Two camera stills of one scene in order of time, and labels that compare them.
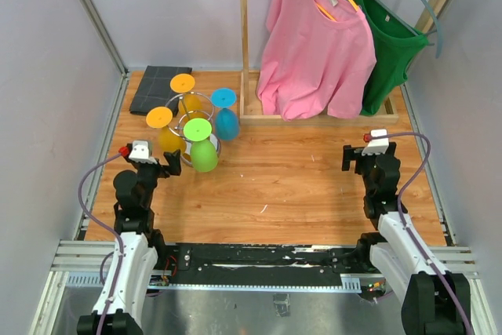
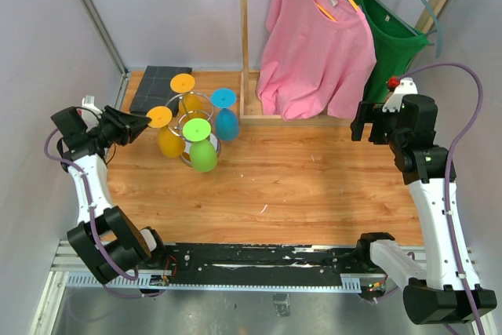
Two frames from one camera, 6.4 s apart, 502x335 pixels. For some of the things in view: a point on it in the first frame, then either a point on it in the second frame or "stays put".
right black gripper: x=354 y=153 to x=369 y=113
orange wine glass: x=169 y=141 stays put
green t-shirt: x=397 y=45 stays put
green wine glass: x=205 y=153 stays put
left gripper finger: x=174 y=162 to x=135 y=129
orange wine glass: x=190 y=105 stays put
